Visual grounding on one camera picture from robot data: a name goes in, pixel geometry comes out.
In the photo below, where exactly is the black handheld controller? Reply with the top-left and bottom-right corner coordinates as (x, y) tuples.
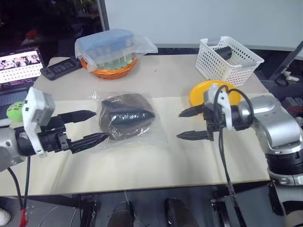
(40, 58), (82, 81)

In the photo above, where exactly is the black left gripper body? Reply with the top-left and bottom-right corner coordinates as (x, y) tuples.
(37, 115), (72, 154)

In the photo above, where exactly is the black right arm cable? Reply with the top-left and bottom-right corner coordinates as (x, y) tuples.
(213, 84), (255, 227)

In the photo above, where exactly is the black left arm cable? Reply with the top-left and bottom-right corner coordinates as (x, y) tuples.
(6, 156), (32, 211)

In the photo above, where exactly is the black item in clear bag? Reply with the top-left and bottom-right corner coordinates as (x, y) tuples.
(91, 91), (169, 152)

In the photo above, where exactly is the black cylinder in basket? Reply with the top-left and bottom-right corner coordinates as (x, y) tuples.
(214, 46), (234, 60)

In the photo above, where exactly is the clear bag with blue box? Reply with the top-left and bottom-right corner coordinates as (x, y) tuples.
(74, 28), (159, 73)

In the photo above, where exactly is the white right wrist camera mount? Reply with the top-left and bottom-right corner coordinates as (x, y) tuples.
(204, 83), (237, 131)

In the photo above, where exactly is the green ball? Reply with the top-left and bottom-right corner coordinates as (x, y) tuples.
(6, 101), (25, 122)

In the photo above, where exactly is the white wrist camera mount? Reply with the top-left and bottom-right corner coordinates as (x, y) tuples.
(204, 83), (237, 131)
(22, 87), (56, 158)

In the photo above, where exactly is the yellow plastic plate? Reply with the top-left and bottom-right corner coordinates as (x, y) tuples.
(188, 80), (242, 114)

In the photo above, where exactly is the dark brown cap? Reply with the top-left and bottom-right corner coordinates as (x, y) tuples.
(98, 93), (156, 142)

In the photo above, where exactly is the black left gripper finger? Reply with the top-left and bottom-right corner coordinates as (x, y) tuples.
(68, 132), (110, 154)
(57, 109), (97, 124)

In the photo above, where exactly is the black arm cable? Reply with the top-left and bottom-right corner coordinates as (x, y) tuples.
(6, 156), (32, 211)
(213, 84), (255, 227)

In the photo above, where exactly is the laptop computer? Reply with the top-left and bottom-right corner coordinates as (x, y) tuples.
(0, 46), (45, 127)

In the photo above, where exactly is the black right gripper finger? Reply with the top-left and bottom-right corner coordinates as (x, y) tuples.
(176, 130), (210, 141)
(178, 104), (205, 118)

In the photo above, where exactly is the white perforated plastic basket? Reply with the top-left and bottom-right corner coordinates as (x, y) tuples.
(195, 36), (265, 87)

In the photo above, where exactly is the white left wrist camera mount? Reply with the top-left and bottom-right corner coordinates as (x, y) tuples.
(22, 87), (56, 158)

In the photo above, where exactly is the dark rounded robot foot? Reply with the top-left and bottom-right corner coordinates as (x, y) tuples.
(107, 201), (135, 227)
(163, 197), (198, 227)

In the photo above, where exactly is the orange woven basket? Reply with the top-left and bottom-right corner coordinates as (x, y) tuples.
(80, 56), (138, 80)

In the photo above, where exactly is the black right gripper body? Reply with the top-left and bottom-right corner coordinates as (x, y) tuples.
(202, 103), (228, 142)

